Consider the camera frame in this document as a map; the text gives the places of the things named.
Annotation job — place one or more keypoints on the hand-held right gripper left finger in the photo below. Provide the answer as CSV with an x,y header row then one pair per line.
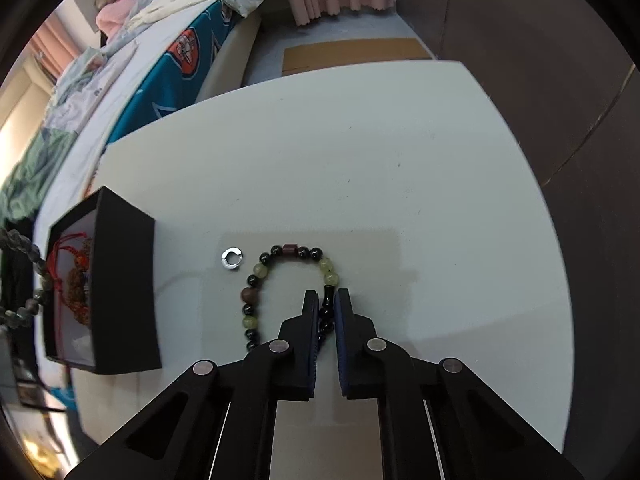
x,y
314,345

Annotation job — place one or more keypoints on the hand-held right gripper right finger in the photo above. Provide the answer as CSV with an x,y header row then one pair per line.
x,y
341,345

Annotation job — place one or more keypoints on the black jewelry box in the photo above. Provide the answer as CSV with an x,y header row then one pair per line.
x,y
125,285

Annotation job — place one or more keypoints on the white low table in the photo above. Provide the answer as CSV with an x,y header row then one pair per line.
x,y
375,160

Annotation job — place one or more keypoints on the brown cardboard sheet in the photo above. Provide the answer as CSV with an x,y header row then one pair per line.
x,y
350,55

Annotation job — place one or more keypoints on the bed with teal printed sheet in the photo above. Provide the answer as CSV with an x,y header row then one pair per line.
x,y
170,75

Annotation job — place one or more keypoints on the green blanket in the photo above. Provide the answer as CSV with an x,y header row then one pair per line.
x,y
35,170

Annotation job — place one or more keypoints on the pale floral quilt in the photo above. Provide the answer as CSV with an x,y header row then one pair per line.
x,y
85,90

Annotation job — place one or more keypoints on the dark brown wardrobe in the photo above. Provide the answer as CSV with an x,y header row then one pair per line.
x,y
525,35

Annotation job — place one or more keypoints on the pink cloth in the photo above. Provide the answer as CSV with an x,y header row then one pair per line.
x,y
112,15

